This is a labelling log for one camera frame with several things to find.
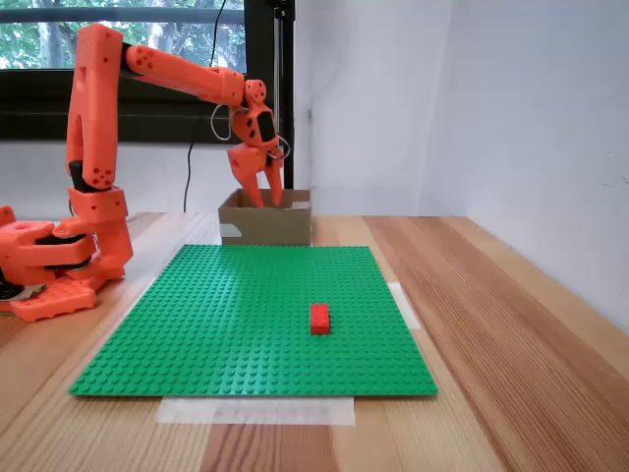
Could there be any black window frame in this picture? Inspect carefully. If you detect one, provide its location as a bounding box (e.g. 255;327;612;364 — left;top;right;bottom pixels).
0;0;296;147

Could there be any black hanging cable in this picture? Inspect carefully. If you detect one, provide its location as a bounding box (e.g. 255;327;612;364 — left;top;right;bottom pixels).
182;0;228;213

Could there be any gripper servo cable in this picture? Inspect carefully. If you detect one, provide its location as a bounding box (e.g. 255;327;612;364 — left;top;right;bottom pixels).
210;101;291;159

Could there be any red lego block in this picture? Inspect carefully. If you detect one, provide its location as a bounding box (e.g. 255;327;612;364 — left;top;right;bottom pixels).
310;303;332;336

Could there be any cardboard box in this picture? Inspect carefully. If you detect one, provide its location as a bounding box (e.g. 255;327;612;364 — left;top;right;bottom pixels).
218;188;315;247

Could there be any green lego baseplate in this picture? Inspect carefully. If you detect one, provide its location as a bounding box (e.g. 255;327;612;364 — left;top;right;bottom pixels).
68;244;439;398

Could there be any black camera stand pole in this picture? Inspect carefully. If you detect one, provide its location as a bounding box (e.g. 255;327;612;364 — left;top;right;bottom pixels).
267;0;297;191

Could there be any black table clamp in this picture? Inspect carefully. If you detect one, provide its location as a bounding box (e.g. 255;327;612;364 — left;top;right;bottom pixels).
0;275;30;302

